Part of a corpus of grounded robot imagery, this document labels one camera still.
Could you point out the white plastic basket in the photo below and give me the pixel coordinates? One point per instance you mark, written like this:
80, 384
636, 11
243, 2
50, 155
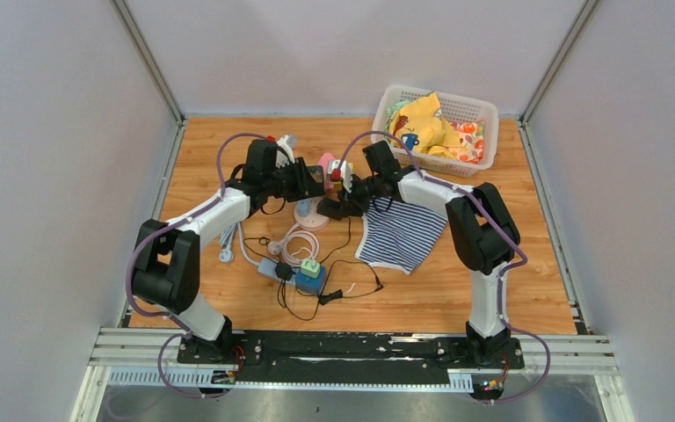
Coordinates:
455, 108

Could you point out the blue striped shirt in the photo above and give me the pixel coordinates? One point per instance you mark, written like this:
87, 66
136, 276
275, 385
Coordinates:
398, 235

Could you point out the pink round power strip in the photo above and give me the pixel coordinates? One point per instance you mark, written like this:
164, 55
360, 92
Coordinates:
314, 222

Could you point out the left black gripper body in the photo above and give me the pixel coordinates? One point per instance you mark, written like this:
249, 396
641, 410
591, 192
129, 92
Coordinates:
288, 182

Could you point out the black adapter with cable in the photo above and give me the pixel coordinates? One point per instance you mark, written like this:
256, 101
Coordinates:
323, 299

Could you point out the blue cube charger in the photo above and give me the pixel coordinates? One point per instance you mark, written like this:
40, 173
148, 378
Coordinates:
310, 285

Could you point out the yellow clothes in basket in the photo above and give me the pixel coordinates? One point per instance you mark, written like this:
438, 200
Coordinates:
424, 129

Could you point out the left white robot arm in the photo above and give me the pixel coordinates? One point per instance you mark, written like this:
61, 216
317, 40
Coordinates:
164, 269

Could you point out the dark green cube charger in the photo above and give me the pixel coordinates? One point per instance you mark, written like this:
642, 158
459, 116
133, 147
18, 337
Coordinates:
316, 172

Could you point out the light blue small charger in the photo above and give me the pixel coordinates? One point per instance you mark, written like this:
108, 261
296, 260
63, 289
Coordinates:
302, 208

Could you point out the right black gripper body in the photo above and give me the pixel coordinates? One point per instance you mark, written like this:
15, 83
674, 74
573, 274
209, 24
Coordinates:
362, 191

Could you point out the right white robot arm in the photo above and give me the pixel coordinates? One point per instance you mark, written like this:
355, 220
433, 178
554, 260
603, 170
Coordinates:
485, 237

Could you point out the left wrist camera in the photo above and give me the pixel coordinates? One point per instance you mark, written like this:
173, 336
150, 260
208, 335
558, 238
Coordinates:
285, 150

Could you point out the pink triangular power strip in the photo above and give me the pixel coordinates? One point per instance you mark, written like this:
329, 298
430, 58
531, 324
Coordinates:
325, 162

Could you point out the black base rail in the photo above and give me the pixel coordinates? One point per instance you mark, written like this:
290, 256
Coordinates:
350, 359

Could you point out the light blue power strip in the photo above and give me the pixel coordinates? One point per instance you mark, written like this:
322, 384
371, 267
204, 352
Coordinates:
267, 269

